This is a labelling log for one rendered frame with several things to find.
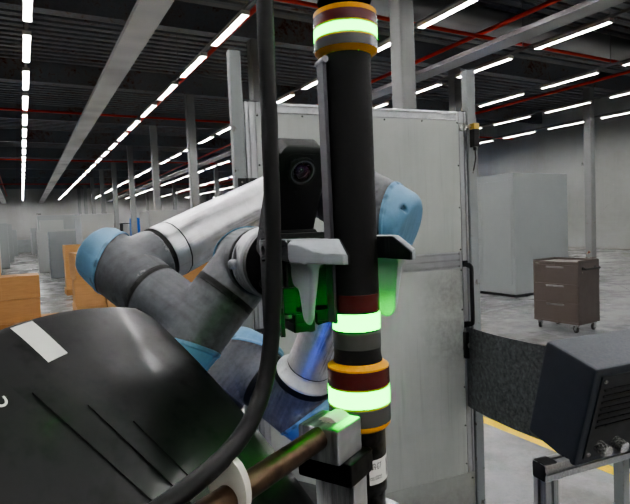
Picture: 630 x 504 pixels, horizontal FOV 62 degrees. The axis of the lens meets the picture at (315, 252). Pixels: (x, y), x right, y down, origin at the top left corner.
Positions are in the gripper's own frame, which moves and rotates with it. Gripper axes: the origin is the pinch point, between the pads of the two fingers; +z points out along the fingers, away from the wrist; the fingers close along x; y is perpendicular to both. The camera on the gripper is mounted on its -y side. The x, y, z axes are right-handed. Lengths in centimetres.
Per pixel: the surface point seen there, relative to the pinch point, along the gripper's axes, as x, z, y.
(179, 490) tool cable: 13.5, 7.0, 9.9
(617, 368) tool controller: -62, -32, 24
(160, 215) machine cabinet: -106, -1213, -44
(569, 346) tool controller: -60, -39, 22
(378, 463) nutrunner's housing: -0.6, -1.2, 15.0
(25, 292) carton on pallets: 135, -909, 81
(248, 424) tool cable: 9.6, 4.3, 8.6
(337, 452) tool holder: 3.5, 1.3, 12.4
